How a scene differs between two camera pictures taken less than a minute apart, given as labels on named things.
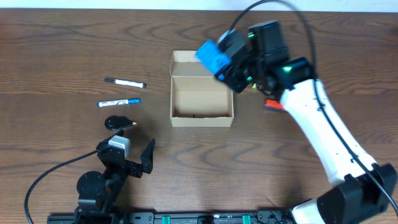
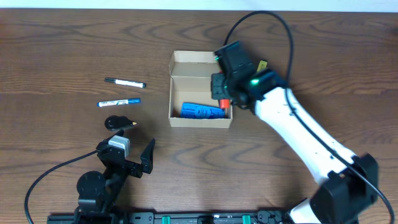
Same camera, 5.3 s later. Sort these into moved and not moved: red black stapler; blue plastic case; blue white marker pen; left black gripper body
Moved: red black stapler; blue plastic case
Not moved: left black gripper body; blue white marker pen
